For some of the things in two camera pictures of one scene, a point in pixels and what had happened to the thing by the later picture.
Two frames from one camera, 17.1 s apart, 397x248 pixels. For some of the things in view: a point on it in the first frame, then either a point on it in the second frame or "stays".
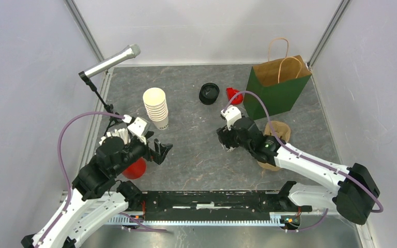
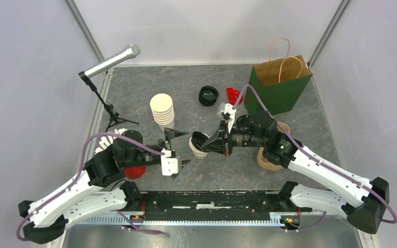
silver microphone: [132, 51] stays
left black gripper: [162, 149] -> [172, 134]
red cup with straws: [136, 170] stays
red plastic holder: [238, 99] stays
